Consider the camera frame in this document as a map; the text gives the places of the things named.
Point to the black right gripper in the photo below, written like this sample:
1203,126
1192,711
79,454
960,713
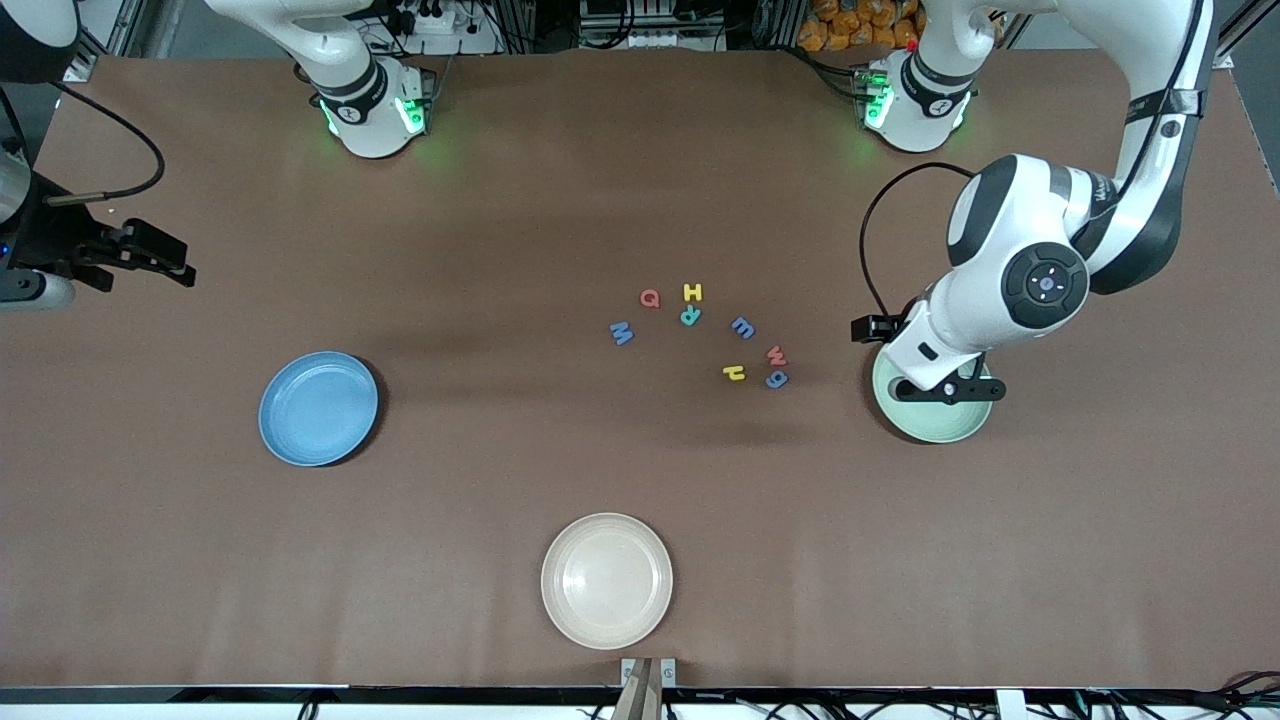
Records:
55,235

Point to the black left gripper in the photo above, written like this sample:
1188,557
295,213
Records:
893,327

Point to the pink foam letter w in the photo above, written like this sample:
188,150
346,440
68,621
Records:
777,355

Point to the pink foam letter Q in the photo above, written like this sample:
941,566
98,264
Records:
643,298

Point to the blue foam uppercase M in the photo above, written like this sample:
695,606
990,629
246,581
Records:
621,334

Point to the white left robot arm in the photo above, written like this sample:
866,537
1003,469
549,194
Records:
1040,240

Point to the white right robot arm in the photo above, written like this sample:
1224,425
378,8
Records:
360,110

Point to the green plate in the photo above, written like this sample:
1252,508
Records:
950,425

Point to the blue plate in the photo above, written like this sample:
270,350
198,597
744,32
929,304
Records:
318,409

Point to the blue foam lowercase m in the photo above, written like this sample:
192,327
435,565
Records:
743,327

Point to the beige plate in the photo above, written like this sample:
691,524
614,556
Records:
607,581

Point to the white power strip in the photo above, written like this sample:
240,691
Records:
440,45

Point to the orange packets pile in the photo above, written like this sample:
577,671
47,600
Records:
850,20

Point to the aluminium frame post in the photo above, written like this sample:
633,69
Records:
130,25
1222,62

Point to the metal table edge bracket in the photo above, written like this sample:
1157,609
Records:
628,668

